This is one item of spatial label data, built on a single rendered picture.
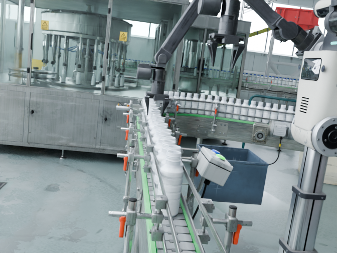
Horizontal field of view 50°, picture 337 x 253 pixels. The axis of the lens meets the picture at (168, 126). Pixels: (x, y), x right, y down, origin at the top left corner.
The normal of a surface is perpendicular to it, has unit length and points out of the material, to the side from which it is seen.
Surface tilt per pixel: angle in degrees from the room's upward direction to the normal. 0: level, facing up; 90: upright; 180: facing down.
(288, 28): 90
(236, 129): 90
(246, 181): 90
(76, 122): 90
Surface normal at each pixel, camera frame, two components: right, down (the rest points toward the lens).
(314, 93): -0.99, -0.10
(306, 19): -0.21, 0.13
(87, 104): 0.10, 0.18
